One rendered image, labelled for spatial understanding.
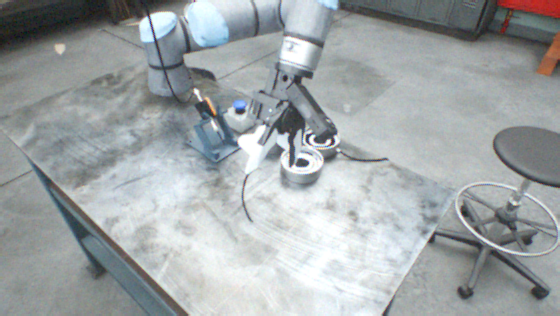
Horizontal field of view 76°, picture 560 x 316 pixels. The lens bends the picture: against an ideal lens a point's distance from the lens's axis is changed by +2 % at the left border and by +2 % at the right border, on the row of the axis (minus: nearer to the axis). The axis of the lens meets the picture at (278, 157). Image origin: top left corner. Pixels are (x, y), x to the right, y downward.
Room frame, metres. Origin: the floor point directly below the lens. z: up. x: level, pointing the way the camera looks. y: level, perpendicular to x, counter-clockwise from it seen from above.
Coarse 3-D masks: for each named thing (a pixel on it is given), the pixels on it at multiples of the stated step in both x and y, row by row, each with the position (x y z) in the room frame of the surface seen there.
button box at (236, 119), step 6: (234, 108) 0.89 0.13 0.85; (246, 108) 0.89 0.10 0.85; (252, 108) 0.89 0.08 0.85; (228, 114) 0.86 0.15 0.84; (234, 114) 0.86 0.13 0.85; (240, 114) 0.86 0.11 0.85; (246, 114) 0.86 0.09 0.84; (228, 120) 0.86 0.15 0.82; (234, 120) 0.84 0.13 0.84; (240, 120) 0.83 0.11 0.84; (246, 120) 0.84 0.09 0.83; (234, 126) 0.84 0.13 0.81; (240, 126) 0.83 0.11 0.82; (246, 126) 0.84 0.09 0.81; (240, 132) 0.83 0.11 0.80
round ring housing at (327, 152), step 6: (306, 132) 0.79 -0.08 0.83; (312, 138) 0.76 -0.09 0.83; (336, 138) 0.76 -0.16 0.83; (306, 144) 0.72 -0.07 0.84; (318, 144) 0.74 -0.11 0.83; (324, 144) 0.74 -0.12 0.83; (336, 144) 0.72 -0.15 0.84; (318, 150) 0.70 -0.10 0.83; (324, 150) 0.70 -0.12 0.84; (330, 150) 0.71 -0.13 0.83; (324, 156) 0.71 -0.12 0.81; (330, 156) 0.72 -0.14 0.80
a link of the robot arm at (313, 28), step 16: (288, 0) 0.64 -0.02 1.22; (304, 0) 0.61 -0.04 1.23; (320, 0) 0.60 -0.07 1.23; (336, 0) 0.62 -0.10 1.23; (288, 16) 0.62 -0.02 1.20; (304, 16) 0.59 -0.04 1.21; (320, 16) 0.59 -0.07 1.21; (288, 32) 0.60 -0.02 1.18; (304, 32) 0.58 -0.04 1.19; (320, 32) 0.59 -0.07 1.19
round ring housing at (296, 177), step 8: (304, 152) 0.70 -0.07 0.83; (312, 152) 0.70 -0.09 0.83; (304, 160) 0.68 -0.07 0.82; (320, 160) 0.67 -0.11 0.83; (296, 168) 0.64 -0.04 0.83; (304, 168) 0.64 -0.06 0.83; (320, 168) 0.63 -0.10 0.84; (288, 176) 0.62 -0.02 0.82; (296, 176) 0.61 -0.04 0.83; (304, 176) 0.61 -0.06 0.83; (312, 176) 0.62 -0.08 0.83
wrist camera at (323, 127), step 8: (288, 88) 0.55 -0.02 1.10; (296, 88) 0.54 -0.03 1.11; (304, 88) 0.57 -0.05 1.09; (288, 96) 0.54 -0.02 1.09; (296, 96) 0.53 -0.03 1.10; (304, 96) 0.53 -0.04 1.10; (296, 104) 0.53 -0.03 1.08; (304, 104) 0.52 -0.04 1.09; (312, 104) 0.52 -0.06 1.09; (304, 112) 0.51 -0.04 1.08; (312, 112) 0.50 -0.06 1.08; (320, 112) 0.52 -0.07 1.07; (312, 120) 0.50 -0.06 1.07; (320, 120) 0.49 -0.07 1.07; (328, 120) 0.50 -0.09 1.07; (312, 128) 0.49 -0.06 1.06; (320, 128) 0.48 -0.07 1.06; (328, 128) 0.48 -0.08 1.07; (320, 136) 0.48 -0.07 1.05; (328, 136) 0.48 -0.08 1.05
